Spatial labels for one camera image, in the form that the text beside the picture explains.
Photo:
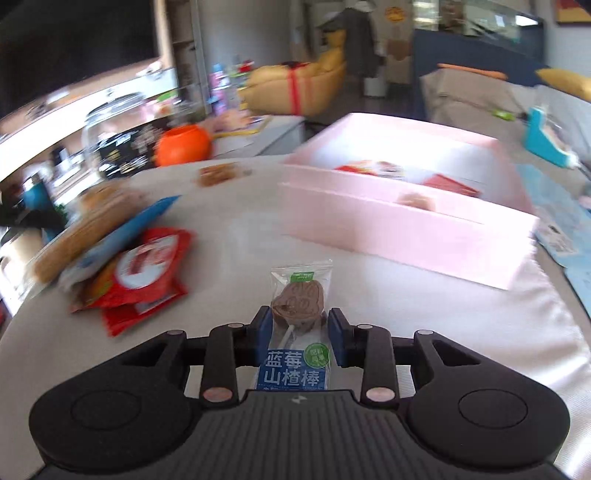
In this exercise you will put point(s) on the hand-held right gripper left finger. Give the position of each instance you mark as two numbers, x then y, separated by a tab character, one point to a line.
263	334

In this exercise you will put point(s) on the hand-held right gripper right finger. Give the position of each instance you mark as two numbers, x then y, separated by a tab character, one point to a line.
337	337

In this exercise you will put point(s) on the clear lollipop packet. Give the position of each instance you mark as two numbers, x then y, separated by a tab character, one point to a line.
295	295

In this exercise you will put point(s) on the pink cardboard box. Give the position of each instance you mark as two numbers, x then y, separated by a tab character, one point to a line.
392	230

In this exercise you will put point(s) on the small brown cookie packet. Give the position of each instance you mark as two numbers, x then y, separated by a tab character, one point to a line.
217	175

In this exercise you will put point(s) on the blue seaweed snack packet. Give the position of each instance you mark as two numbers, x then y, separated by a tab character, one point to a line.
129	226

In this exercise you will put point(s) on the small brown nut snack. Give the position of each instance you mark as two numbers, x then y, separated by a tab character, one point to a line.
415	201

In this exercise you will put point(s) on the red and white snack packet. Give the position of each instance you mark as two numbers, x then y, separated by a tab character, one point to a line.
374	168

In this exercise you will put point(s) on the red flat snack packet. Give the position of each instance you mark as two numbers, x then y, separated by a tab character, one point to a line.
450	184

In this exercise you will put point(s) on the low white table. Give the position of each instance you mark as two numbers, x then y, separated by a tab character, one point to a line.
272	136

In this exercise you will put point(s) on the orange pumpkin bucket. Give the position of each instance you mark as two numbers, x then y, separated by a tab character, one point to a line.
184	145

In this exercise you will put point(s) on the clear bread packet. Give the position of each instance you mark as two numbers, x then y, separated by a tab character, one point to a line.
92	207

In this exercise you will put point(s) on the pink plush toy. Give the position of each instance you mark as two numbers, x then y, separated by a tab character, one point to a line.
228	122

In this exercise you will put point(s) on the black printed box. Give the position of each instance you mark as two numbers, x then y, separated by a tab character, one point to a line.
134	152

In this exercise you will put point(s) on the colourful drink bottles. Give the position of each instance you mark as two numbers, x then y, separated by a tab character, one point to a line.
224	90

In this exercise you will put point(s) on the light blue printed packet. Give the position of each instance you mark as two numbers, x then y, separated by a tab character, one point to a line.
554	207

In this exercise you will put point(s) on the white waste bin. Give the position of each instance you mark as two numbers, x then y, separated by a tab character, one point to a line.
373	86

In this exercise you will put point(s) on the yellow beanbag sofa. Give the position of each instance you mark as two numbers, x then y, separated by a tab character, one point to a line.
318	78

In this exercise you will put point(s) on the clear glass jar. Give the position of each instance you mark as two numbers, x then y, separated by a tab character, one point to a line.
111	120

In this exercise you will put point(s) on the beige sofa throw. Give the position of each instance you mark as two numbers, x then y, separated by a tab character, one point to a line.
448	90

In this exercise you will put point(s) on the small green toy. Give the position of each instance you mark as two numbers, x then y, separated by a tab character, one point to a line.
503	113

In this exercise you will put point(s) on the teal toy box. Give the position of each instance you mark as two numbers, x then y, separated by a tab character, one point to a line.
549	136

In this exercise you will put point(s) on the dark hanging coats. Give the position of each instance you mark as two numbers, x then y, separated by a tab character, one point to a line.
358	41

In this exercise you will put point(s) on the grey sofa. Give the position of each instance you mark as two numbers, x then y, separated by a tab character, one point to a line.
521	94

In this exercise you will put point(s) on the dark blue cabinet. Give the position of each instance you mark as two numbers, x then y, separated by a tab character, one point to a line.
461	50

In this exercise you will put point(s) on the yellow cushion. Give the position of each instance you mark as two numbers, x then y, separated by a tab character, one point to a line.
568	83

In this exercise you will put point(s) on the dark television screen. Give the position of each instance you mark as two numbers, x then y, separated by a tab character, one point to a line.
69	46

